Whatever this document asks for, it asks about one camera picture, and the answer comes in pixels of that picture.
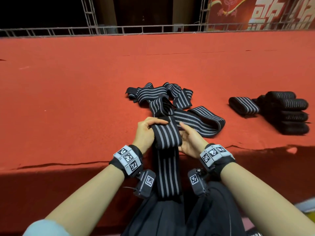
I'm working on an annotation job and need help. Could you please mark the black trousers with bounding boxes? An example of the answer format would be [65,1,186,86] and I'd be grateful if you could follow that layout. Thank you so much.
[122,182,247,236]

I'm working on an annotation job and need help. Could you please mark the red banner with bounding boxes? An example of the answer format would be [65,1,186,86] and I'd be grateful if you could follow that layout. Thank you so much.
[207,0,315,31]

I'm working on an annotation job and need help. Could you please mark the grey metal stand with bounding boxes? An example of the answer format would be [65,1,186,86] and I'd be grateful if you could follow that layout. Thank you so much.
[294,196,315,214]

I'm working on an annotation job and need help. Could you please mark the pile of black straps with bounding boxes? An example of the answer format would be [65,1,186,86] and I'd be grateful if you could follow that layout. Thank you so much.
[125,82,226,138]

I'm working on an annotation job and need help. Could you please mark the dark brown door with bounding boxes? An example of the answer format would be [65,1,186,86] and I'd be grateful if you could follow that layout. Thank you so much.
[114,0,174,27]

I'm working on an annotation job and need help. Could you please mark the person's left forearm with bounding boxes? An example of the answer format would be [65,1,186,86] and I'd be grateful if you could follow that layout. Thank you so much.
[44,165,126,236]

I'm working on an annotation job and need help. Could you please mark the light blue sleeve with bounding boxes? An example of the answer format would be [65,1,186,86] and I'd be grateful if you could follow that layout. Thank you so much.
[22,220,72,236]

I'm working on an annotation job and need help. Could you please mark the person's left hand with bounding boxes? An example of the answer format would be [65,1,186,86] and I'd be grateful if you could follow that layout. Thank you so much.
[131,117,169,155]

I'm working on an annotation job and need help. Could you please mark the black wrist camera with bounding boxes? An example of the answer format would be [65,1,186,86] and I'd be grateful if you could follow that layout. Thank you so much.
[133,168,157,199]
[187,167,210,197]

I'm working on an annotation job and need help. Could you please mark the person's right forearm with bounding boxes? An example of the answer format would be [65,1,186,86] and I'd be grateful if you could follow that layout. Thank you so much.
[220,162,315,236]

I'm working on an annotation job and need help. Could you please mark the black wristband with marker tags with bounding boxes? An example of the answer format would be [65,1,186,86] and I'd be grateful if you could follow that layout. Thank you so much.
[109,144,144,176]
[199,143,236,177]

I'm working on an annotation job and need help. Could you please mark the person's right hand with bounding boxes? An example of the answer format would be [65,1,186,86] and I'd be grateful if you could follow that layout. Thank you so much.
[178,121,208,159]

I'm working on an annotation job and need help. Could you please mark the metal railing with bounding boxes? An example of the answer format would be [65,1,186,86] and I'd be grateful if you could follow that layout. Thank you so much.
[0,21,315,38]

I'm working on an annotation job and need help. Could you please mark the metal truss column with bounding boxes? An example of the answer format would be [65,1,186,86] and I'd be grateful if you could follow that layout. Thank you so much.
[199,0,210,32]
[81,0,99,35]

